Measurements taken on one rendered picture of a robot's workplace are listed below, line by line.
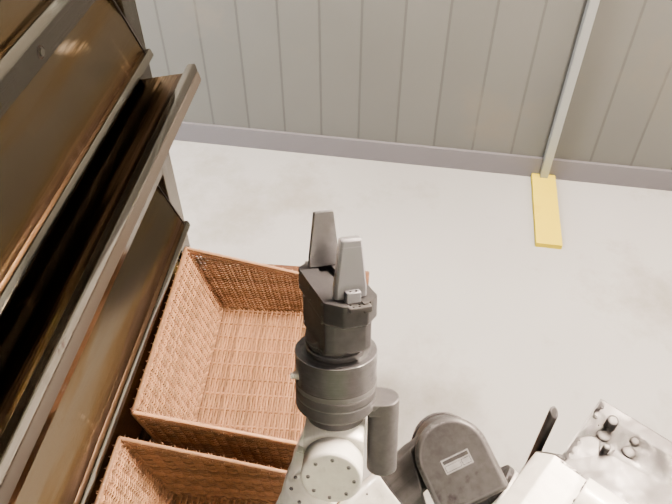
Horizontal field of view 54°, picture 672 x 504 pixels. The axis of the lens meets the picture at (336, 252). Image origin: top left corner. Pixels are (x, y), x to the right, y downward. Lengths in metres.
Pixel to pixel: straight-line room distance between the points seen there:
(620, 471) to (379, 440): 0.34
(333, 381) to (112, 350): 0.94
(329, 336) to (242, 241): 2.53
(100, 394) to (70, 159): 0.52
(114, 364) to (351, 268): 1.01
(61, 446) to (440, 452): 0.80
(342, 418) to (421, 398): 1.91
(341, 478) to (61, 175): 0.76
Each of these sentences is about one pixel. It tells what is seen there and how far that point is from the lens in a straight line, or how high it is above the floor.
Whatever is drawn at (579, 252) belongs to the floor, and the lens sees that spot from 3.28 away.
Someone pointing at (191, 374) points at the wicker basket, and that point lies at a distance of 1.90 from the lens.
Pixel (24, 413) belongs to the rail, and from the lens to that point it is 0.96.
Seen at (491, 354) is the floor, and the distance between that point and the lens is 2.77.
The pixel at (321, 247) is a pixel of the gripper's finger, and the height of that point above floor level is 1.70.
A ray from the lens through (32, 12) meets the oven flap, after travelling 1.18.
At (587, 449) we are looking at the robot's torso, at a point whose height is 1.40.
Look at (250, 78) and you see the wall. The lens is 3.49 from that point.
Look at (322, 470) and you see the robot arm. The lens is 0.72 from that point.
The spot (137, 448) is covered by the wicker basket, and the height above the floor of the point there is 0.82.
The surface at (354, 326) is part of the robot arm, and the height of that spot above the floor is 1.70.
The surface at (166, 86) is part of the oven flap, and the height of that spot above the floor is 1.41.
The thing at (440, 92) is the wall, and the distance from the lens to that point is 3.36.
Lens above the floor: 2.19
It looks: 45 degrees down
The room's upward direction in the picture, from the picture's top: straight up
